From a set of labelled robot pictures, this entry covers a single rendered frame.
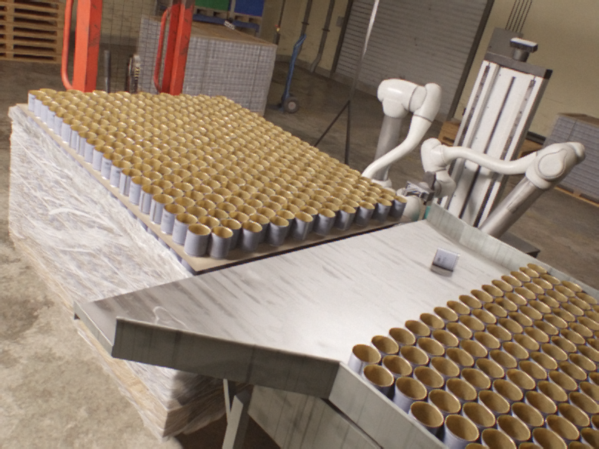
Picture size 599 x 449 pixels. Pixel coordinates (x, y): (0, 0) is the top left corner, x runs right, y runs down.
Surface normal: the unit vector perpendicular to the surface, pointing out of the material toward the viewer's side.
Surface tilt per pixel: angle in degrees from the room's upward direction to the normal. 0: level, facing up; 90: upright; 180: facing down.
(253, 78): 88
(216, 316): 0
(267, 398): 90
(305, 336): 0
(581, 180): 90
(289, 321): 0
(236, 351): 90
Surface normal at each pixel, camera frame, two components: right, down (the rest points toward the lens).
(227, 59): 0.71, 0.40
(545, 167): -0.47, 0.14
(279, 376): -0.01, 0.40
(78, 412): 0.23, -0.89
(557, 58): -0.70, 0.13
